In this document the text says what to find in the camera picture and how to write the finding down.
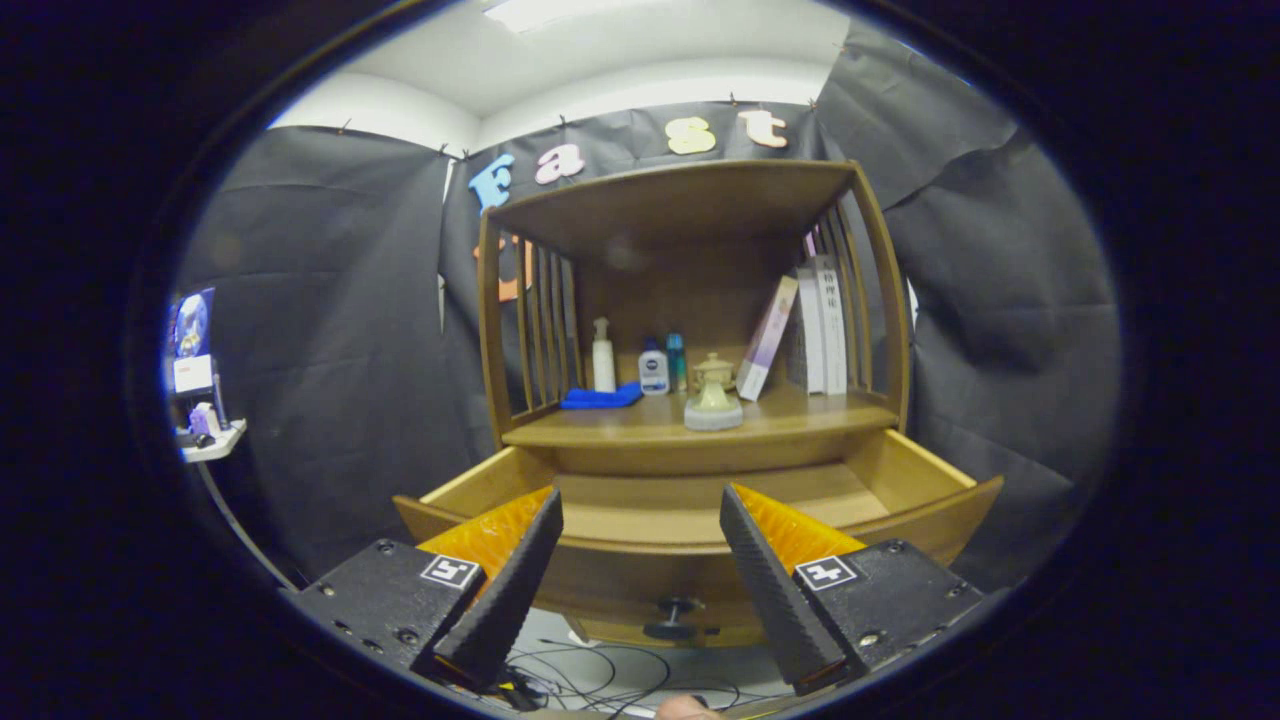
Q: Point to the white book with printed spine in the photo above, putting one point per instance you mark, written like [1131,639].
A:
[832,330]

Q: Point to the small purple white item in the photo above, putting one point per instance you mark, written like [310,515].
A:
[205,420]

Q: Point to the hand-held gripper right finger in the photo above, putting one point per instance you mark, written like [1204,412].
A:
[785,610]

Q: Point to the ceiling light panel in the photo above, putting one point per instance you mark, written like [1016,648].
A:
[540,14]

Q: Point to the small white bottle blue label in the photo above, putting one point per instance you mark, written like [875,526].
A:
[654,375]

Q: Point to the purple white slim box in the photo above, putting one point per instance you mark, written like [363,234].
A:
[768,335]

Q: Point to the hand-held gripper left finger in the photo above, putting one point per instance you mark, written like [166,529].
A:
[500,610]

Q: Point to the blue cloth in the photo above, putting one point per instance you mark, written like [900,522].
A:
[600,398]

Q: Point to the small teal bottle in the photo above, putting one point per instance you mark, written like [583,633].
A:
[676,360]

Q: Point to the pale green item white base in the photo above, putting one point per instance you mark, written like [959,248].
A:
[713,412]

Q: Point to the wooden drawer with black knob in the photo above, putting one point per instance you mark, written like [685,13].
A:
[620,590]

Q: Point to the plain white book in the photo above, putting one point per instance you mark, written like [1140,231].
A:
[808,340]

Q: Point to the white printed card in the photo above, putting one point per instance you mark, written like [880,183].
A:
[192,375]

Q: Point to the wooden cabinet with slatted hutch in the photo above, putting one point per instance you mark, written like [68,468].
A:
[670,210]

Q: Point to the cream lidded teacup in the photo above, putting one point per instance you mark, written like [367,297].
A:
[714,367]

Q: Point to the wooden countertop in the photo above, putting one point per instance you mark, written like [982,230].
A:
[800,415]

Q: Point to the white pump bottle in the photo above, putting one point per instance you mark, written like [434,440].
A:
[604,370]

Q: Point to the black backdrop cloth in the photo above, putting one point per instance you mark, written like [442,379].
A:
[330,330]

